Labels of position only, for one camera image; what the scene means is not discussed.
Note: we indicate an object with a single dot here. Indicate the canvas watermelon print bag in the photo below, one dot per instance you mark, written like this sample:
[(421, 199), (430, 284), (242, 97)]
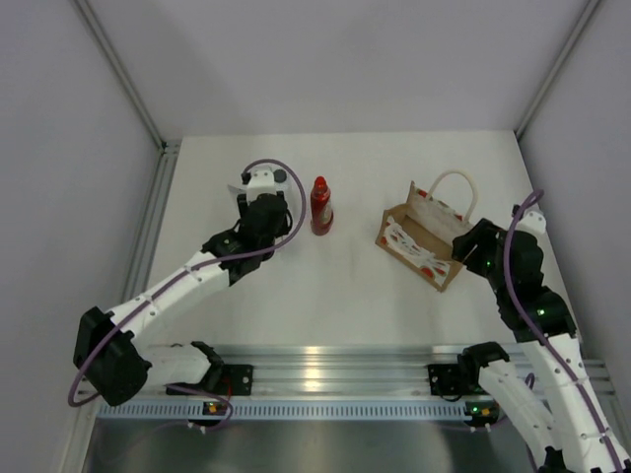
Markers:
[(420, 232)]

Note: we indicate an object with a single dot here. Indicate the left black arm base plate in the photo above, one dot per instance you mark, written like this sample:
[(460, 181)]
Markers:
[(223, 380)]

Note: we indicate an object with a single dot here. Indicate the aluminium frame post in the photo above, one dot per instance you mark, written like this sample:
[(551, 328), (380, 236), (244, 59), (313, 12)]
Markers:
[(563, 53), (95, 28)]

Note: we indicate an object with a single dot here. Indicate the aluminium front rail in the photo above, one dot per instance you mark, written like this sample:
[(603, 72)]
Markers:
[(296, 373)]

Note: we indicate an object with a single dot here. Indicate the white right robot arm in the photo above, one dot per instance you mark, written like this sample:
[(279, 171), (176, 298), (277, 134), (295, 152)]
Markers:
[(566, 430)]

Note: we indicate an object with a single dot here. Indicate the red capped bottle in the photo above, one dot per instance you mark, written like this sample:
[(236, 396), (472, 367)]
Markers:
[(321, 209)]

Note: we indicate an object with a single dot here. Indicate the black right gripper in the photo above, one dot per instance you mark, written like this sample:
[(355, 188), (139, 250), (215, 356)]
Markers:
[(483, 235)]

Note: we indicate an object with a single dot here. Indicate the silver tube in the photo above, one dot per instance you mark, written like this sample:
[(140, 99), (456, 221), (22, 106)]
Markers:
[(236, 190)]

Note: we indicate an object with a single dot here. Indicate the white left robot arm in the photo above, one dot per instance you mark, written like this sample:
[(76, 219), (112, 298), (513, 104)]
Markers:
[(114, 350)]

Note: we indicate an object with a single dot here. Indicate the right aluminium frame post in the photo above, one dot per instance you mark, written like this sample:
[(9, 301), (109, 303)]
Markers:
[(563, 53)]

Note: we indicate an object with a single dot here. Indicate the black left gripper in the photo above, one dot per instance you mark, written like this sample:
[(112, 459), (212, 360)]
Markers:
[(242, 201)]

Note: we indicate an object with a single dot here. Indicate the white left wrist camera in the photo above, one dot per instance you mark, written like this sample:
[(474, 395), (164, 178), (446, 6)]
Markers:
[(258, 181)]

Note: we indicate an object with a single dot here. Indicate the left aluminium frame post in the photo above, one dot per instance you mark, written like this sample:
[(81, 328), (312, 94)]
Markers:
[(95, 28)]

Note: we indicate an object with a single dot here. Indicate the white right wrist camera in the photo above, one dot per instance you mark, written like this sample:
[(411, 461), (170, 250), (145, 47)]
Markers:
[(528, 220)]

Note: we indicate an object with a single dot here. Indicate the white bottle dark cap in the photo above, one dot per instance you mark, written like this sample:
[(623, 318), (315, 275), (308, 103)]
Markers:
[(284, 182)]

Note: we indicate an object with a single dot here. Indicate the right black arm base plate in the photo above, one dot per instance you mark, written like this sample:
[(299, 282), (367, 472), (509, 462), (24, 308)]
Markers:
[(450, 382)]

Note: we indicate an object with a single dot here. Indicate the slotted grey cable duct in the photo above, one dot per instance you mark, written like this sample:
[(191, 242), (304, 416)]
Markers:
[(254, 410)]

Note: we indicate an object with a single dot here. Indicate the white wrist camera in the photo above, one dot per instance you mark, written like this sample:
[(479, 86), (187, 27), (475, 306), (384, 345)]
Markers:
[(258, 181), (528, 220)]

